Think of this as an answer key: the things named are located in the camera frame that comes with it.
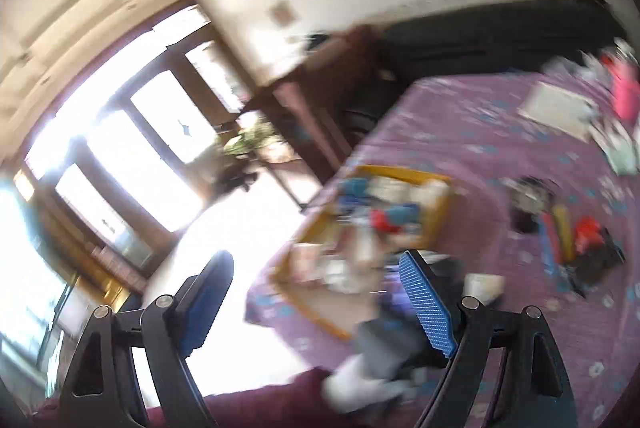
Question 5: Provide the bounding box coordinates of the blue fluffy towel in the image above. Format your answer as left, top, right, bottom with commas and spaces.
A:
336, 177, 370, 215

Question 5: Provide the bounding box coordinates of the large white tissue pack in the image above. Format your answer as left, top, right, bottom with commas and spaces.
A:
342, 225, 385, 275

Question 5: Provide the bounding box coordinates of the white gloved left hand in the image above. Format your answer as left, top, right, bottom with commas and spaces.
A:
321, 354, 416, 414

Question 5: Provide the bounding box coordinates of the white cup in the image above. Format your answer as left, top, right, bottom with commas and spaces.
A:
463, 273, 506, 307

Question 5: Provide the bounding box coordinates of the yellow cardboard tray box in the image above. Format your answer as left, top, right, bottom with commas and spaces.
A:
269, 165, 454, 341

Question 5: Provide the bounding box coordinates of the purple floral tablecloth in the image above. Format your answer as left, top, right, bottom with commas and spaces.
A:
244, 70, 640, 428

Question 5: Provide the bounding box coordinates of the black plastic bag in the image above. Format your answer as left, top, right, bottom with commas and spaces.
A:
566, 235, 626, 298

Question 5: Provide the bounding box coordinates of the black motor with shaft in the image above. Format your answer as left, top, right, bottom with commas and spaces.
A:
502, 176, 556, 234

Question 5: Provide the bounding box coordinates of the dark wooden chair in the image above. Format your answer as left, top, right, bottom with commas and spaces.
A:
209, 83, 362, 209

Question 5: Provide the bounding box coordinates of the pink water bottle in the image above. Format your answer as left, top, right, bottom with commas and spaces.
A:
603, 37, 639, 123

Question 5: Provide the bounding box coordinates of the black sofa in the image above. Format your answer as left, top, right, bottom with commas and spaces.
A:
338, 0, 628, 145

